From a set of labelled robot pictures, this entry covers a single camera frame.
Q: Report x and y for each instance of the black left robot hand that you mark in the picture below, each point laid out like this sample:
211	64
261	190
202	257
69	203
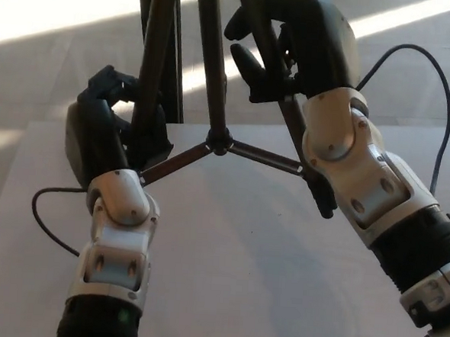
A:
93	137

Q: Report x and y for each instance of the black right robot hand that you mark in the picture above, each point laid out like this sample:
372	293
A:
320	48

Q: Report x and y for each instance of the brown black camera tripod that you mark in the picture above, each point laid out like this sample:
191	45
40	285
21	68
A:
212	61

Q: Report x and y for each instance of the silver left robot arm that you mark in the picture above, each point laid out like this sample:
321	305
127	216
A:
117	246

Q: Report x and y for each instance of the black upright post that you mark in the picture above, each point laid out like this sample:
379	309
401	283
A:
176	89

